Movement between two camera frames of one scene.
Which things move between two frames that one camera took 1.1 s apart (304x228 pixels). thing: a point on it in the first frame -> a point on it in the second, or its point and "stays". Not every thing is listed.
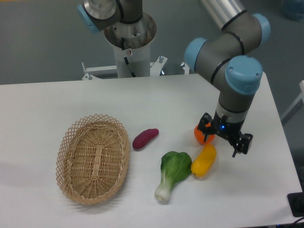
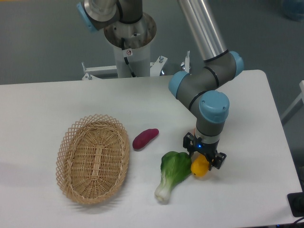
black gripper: (231, 131) -> (208, 149)
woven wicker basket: (93, 159) stays
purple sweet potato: (144, 137) stays
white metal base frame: (156, 68) stays
